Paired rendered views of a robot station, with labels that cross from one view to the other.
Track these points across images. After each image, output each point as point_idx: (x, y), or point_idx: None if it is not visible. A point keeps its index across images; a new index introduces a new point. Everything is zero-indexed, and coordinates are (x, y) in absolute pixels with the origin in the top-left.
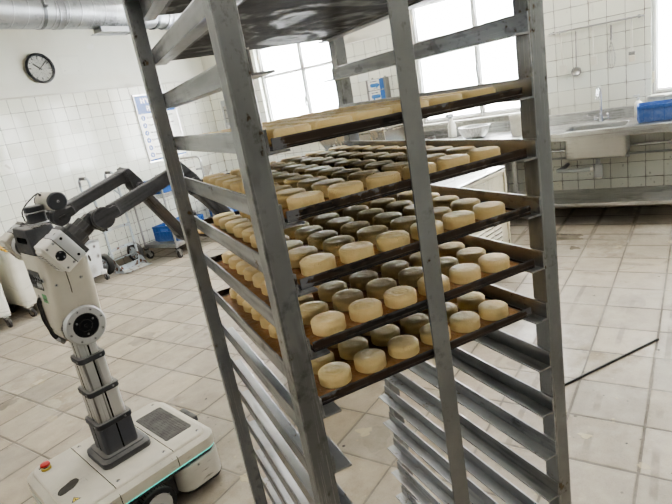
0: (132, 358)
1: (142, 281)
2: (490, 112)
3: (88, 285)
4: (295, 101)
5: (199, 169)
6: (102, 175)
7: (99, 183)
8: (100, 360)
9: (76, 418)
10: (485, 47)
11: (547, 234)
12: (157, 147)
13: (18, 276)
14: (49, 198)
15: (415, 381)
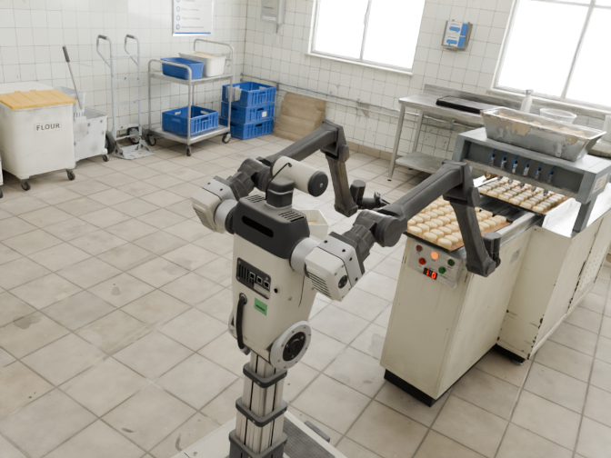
0: (175, 293)
1: (151, 177)
2: (572, 100)
3: (314, 298)
4: (351, 14)
5: (228, 60)
6: (121, 36)
7: (309, 140)
8: (281, 381)
9: (129, 370)
10: (595, 29)
11: None
12: (184, 19)
13: (20, 141)
14: (315, 180)
15: (535, 427)
